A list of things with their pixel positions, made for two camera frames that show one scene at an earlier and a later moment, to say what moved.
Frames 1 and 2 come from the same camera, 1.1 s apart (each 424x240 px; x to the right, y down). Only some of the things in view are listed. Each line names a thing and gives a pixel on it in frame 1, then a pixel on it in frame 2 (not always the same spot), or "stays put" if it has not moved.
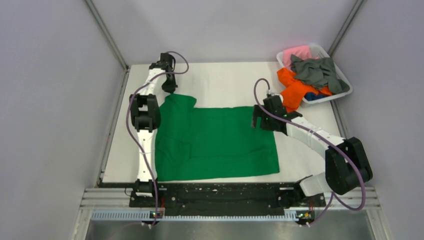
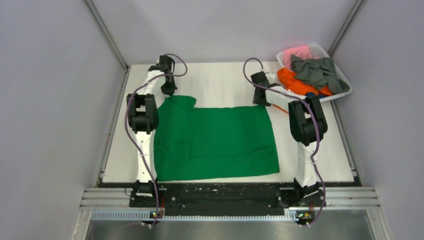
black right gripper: (258, 112) -> (256, 101)
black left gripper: (170, 88) stays put
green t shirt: (194, 142) stays put
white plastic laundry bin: (318, 51) stays put
